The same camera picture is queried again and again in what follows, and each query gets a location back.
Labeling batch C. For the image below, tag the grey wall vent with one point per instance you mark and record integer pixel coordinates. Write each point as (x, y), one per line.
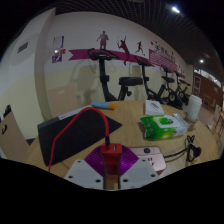
(22, 47)

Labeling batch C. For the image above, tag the red charger block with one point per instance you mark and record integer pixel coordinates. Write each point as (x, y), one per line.
(111, 156)

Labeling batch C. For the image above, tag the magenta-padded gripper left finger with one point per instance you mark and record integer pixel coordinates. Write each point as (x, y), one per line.
(81, 171)

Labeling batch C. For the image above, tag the white lidded cup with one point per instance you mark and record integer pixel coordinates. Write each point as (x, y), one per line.
(194, 106)

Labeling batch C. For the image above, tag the small white box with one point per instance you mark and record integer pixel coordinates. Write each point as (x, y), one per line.
(153, 107)

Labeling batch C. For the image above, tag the brown paper cup holder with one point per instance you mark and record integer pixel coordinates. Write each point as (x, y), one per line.
(192, 125)

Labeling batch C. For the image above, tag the group of ceiling lights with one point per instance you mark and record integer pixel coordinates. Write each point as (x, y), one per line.
(175, 9)

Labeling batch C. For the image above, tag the group of wall posters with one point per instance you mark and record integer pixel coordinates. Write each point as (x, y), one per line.
(58, 42)

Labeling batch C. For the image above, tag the group of wooden chairs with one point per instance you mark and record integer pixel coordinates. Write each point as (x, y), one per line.
(218, 121)

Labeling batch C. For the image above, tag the blue and orange tube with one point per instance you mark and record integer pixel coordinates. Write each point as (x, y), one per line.
(101, 105)

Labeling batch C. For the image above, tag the row of black exercise bikes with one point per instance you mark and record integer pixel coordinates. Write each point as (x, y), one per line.
(103, 80)

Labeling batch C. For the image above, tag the green wet wipes pack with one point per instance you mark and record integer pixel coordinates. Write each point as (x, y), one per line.
(163, 126)

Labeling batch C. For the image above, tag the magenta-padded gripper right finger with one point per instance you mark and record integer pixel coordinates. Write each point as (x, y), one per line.
(140, 171)

